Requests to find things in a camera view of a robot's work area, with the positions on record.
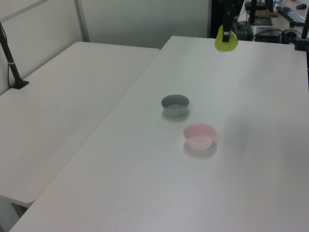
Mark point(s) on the black monitor stand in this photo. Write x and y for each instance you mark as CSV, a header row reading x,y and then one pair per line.
x,y
263,21

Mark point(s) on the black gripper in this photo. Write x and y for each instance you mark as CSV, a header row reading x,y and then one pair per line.
x,y
230,3

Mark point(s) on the green and black device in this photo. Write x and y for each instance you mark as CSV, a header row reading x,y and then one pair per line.
x,y
245,31

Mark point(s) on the black box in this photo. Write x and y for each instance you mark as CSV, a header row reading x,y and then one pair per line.
x,y
268,36

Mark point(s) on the black pole with clamp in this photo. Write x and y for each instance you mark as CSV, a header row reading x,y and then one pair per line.
x,y
304,31

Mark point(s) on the pink plastic bowl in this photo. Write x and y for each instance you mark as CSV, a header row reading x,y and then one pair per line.
x,y
199,143

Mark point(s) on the black computer mouse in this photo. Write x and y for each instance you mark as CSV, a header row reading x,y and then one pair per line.
x,y
300,6

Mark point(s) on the white side table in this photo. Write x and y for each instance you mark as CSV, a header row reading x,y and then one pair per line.
x,y
60,108

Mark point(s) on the grey plastic bowl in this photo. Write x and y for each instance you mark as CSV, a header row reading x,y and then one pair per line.
x,y
175,112

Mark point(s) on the green pear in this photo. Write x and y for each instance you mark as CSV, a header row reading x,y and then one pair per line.
x,y
220,44

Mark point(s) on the grey metal frame post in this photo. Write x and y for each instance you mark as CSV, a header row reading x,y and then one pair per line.
x,y
82,21

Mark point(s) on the black pole with flat base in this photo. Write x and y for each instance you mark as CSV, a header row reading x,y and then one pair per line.
x,y
12,67

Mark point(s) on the brown flat board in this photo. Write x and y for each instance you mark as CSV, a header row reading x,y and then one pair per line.
x,y
271,14

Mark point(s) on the black computer keyboard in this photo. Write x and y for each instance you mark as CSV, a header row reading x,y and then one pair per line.
x,y
293,15

